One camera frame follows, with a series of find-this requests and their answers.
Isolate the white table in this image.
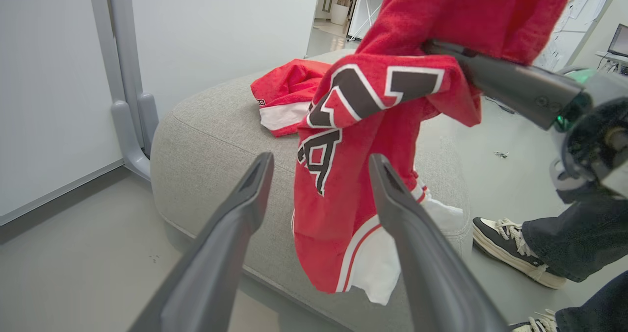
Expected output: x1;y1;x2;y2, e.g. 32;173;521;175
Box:
347;0;386;41

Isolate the grey fabric sofa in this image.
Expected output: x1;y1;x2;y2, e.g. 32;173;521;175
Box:
150;49;472;332

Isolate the white plant pot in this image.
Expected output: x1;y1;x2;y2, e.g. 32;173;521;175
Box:
330;3;349;26

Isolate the black and white sneaker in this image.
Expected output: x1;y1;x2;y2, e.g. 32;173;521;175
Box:
509;309;560;332
472;217;568;290

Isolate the open laptop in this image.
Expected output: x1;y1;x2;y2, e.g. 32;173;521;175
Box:
607;24;628;59

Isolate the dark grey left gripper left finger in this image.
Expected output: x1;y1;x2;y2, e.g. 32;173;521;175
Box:
127;151;275;332

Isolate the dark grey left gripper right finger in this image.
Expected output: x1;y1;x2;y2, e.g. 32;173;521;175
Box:
368;153;510;332

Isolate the red lettered garment with label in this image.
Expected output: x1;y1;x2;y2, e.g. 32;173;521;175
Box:
292;0;575;306

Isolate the dark jeans leg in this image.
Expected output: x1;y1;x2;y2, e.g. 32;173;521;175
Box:
521;187;628;282
554;271;628;332

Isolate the red garment with white band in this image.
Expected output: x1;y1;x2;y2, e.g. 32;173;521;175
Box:
250;58;334;138

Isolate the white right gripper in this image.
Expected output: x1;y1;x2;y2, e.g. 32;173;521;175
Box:
423;39;628;201

